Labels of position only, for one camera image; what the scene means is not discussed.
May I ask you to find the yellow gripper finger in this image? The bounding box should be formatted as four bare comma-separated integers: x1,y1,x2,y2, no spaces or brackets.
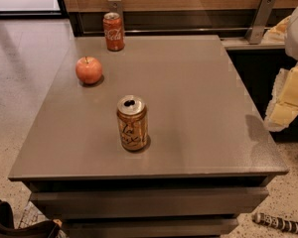
264,102,298,132
278,65,298,108

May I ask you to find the red coke can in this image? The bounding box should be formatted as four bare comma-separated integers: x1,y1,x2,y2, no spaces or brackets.
103,12,124,52

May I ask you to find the gold LaCroix can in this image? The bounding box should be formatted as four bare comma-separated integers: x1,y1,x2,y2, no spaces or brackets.
116,95,148,151

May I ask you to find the black white patterned stick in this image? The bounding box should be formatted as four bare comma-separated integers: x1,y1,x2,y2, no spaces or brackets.
252,212,298,235

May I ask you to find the grey cabinet with drawers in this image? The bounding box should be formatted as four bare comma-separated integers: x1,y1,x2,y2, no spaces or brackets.
9,36,287,238

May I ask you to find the red apple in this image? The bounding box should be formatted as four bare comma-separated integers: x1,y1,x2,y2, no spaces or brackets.
75,57,102,84

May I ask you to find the black bag on floor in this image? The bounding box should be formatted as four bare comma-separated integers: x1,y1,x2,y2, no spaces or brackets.
0,199,60,238

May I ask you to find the right metal wall bracket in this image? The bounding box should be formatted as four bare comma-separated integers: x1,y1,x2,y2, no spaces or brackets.
245,0,276,45

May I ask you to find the metal wall bracket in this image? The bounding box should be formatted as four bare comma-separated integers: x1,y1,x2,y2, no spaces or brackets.
245,0,276,45
107,0,123,19

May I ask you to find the left metal wall bracket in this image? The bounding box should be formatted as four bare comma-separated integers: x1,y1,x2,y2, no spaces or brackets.
107,0,123,19

